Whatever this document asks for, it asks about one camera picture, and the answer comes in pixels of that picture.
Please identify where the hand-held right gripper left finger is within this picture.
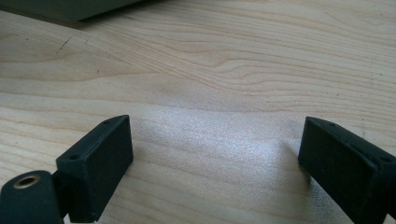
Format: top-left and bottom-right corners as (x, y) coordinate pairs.
(55, 114), (134, 224)

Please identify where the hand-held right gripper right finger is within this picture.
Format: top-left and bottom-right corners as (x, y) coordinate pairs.
(297, 116), (396, 224)

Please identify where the grey angular storage rack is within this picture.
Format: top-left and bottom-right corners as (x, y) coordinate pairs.
(0, 0), (148, 23)

